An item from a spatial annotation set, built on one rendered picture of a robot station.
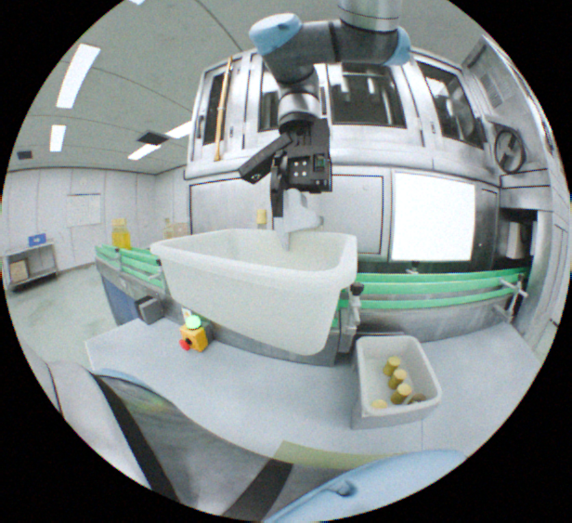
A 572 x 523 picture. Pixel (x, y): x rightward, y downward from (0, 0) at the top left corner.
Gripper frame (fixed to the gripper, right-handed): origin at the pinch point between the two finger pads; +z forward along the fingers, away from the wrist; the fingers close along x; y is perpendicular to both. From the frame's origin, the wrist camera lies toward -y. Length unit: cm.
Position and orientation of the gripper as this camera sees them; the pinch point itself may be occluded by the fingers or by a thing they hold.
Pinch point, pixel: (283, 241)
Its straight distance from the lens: 26.3
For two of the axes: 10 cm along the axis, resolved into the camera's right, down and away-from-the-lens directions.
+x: 3.6, -0.2, 9.3
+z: -0.4, 10.0, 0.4
